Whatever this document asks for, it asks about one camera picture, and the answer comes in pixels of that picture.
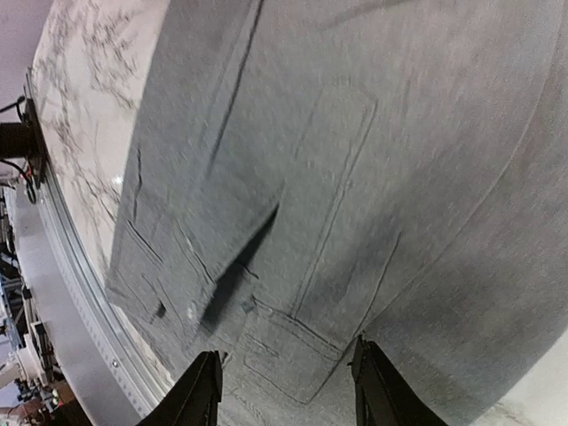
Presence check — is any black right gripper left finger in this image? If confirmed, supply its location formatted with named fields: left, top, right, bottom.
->
left=138, top=351, right=223, bottom=426

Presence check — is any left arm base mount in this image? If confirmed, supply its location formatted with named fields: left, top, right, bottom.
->
left=1, top=95, right=48, bottom=204

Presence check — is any aluminium front frame rail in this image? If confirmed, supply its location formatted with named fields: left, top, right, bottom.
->
left=4, top=177, right=168, bottom=425

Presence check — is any grey garment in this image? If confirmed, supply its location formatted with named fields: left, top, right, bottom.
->
left=106, top=1, right=567, bottom=425

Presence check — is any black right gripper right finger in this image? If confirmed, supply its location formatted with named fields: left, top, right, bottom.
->
left=350, top=335, right=446, bottom=426

